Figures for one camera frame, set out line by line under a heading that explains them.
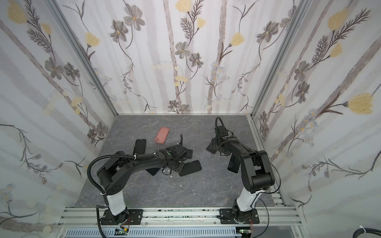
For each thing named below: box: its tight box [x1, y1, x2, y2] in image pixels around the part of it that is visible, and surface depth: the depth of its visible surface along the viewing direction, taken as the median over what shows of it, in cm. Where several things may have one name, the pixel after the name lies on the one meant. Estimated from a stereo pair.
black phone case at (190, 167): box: [179, 160, 202, 177], surface depth 93 cm
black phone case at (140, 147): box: [132, 138, 147, 155], surface depth 105 cm
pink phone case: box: [153, 126, 170, 145], surface depth 110 cm
